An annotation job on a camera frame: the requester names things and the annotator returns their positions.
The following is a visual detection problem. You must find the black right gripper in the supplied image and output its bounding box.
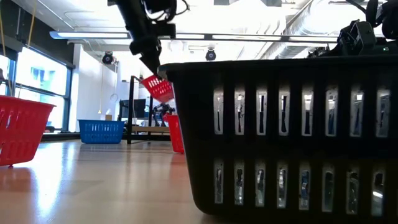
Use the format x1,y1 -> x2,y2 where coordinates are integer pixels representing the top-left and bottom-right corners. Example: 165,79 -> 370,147
307,19 -> 379,59

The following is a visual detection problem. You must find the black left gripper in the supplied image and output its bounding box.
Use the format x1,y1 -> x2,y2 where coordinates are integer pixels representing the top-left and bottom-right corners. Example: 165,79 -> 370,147
129,32 -> 163,77

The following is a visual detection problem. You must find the red plastic basket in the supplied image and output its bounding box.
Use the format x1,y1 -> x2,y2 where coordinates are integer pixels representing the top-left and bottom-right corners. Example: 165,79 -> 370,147
164,113 -> 185,155
0,95 -> 57,168
139,74 -> 175,104

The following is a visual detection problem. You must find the black plastic basket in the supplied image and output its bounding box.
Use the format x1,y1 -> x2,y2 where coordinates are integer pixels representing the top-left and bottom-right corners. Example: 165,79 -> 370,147
157,55 -> 398,224

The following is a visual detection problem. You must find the blue plastic basket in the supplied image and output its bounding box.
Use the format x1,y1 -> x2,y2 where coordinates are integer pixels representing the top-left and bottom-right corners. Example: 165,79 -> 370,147
77,119 -> 126,144

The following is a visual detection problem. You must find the black computer monitor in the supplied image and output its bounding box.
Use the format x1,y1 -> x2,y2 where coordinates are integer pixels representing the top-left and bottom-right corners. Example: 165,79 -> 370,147
120,98 -> 147,119

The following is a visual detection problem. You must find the long ceiling light bar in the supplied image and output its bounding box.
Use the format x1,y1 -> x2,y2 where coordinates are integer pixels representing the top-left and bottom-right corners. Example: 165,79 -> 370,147
49,30 -> 340,44

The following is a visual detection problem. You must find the silver ceiling duct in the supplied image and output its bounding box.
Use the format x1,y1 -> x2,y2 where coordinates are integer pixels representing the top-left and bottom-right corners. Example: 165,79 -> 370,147
264,0 -> 352,60

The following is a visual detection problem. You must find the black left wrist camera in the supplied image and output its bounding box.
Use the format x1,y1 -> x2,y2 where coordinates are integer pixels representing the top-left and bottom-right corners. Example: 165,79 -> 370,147
152,23 -> 177,40

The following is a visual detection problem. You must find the black frame wooden shelf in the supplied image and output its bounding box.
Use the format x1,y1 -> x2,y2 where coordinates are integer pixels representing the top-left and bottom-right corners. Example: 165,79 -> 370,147
126,75 -> 172,145

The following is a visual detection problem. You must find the dark window frame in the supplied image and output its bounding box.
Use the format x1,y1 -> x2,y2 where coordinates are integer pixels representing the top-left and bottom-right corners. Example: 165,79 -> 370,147
0,40 -> 75,133

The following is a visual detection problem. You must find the yellow hanging cable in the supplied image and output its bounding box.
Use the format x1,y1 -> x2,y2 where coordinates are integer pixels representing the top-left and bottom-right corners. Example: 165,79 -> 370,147
27,0 -> 37,49
0,9 -> 7,57

